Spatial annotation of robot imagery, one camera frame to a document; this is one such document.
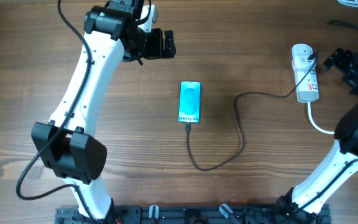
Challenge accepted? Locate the white power strip cord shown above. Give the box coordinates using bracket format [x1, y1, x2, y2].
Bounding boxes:
[306, 0, 358, 135]

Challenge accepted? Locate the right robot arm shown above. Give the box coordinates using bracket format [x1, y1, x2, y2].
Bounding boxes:
[270, 20, 358, 223]

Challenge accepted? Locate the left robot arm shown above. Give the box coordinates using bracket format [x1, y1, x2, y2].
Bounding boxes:
[31, 1, 176, 223]

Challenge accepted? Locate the white charger plug adapter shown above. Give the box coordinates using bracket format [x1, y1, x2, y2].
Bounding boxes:
[292, 53, 316, 72]

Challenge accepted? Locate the black USB-C charger cable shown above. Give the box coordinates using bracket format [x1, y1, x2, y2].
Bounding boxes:
[185, 49, 320, 172]

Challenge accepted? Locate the turquoise-screen smartphone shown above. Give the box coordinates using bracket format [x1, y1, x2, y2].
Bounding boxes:
[178, 81, 201, 123]

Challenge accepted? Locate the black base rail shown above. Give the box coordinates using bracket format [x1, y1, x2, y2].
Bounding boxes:
[53, 203, 332, 224]

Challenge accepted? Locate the white power strip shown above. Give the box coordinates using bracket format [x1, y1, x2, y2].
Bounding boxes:
[291, 44, 319, 103]

